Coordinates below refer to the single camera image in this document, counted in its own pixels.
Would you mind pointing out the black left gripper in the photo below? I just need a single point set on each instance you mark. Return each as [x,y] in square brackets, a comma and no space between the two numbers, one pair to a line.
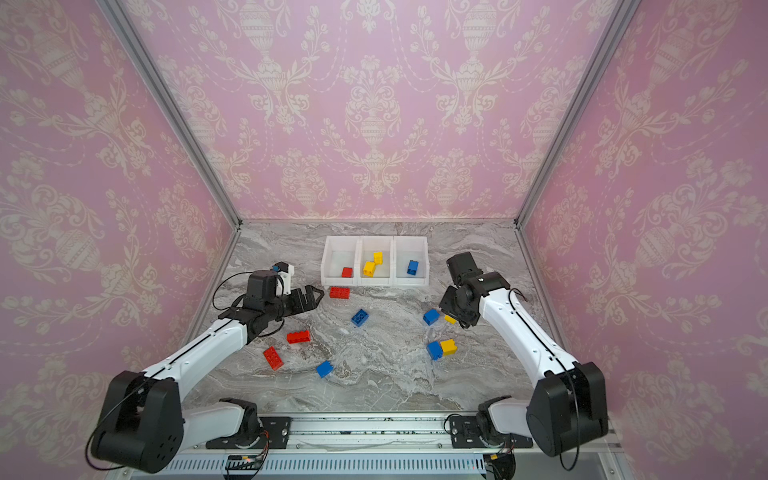
[301,306]

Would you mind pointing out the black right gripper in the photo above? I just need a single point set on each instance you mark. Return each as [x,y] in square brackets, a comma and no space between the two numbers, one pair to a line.
[458,301]

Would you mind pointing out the blue lego brick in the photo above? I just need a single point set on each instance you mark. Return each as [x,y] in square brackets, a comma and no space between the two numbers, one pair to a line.
[359,318]
[431,317]
[324,369]
[435,350]
[412,268]

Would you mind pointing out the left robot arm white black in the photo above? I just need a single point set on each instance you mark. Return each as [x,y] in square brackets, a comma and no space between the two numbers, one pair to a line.
[143,425]

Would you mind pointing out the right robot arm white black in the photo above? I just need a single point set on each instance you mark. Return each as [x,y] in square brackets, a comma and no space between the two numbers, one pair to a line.
[568,406]

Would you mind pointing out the yellow lego beside blue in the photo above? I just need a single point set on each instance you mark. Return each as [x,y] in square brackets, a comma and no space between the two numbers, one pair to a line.
[448,347]

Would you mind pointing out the blue lego brick beside yellow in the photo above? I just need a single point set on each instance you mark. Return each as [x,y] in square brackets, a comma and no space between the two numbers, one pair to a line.
[435,350]

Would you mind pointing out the left white plastic bin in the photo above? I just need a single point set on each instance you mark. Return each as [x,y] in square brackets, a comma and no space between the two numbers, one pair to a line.
[339,252]

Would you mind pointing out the middle white plastic bin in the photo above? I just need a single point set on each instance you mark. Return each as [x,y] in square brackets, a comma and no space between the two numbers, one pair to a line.
[365,248]

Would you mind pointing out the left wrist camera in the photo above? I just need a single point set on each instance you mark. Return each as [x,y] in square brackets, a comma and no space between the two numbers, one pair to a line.
[285,271]

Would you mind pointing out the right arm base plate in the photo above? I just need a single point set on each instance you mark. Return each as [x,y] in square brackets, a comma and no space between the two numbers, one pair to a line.
[466,432]

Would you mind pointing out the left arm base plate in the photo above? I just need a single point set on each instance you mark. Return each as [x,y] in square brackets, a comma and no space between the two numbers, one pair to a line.
[272,432]

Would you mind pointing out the aluminium front rail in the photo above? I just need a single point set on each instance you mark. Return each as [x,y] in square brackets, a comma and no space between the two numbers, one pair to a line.
[399,445]

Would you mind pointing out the aluminium corner post left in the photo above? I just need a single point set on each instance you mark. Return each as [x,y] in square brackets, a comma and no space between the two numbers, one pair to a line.
[129,38]

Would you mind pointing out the aluminium corner post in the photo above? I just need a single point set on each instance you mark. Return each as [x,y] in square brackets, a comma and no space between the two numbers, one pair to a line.
[616,27]
[129,38]

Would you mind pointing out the aluminium corner post right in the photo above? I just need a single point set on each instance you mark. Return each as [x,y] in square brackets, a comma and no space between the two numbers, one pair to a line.
[616,27]

